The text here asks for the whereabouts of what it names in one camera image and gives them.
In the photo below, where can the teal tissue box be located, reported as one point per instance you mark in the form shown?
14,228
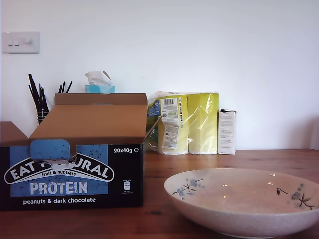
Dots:
99,89

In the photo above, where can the small white printed carton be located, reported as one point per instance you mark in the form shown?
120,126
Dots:
226,132

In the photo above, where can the snack bar carton box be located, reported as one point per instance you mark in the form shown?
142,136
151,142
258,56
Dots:
74,174

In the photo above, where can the white floral ceramic plate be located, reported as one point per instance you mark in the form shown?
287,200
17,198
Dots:
239,211

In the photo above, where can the yellow-green paper towel pack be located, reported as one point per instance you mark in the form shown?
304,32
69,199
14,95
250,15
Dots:
199,119

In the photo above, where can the thin black stick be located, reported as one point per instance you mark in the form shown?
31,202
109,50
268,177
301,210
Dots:
63,87
33,98
37,90
60,89
69,87
42,95

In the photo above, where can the white wall light switch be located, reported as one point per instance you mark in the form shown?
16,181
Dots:
22,42

